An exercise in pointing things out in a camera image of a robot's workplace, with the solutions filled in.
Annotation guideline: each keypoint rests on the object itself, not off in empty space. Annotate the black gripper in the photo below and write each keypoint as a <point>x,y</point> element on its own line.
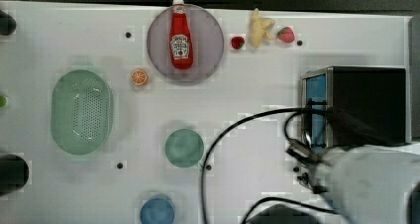
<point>307,164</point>

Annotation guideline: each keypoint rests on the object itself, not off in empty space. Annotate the toaster oven with blue door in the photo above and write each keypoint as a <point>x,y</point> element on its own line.
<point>374,98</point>

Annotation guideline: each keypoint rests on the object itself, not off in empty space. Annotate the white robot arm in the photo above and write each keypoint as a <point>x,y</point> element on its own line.
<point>367,184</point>

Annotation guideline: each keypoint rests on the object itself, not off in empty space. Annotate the pink strawberry toy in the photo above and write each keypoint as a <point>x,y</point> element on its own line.
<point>286,35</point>

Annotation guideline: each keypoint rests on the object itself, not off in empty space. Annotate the red strawberry toy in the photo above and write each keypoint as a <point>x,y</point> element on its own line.
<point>237,42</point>

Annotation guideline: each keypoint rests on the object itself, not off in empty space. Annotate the yellow banana toy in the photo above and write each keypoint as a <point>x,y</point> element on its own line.
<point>260,29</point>

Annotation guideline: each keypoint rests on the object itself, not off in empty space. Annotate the grey round plate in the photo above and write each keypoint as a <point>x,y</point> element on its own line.
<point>207,39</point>

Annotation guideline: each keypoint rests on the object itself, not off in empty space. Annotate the red ketchup bottle toy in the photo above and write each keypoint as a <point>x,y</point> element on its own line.
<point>180,42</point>

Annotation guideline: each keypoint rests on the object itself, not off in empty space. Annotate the blue cup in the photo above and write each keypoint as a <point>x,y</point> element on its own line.
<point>158,210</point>

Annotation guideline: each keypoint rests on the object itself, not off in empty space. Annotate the orange slice toy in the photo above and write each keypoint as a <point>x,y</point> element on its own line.
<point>139,77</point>

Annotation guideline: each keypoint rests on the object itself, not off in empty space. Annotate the green colander basket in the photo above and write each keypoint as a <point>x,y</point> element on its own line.
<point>82,112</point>

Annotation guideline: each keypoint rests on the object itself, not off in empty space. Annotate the black cylinder container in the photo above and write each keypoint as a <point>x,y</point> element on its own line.
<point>14,174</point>

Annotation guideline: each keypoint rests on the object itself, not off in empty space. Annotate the green lime toy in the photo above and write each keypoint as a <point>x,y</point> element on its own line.
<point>3,101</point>

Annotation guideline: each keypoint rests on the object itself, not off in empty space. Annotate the black cylinder top left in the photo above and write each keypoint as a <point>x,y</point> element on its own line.
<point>8,24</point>

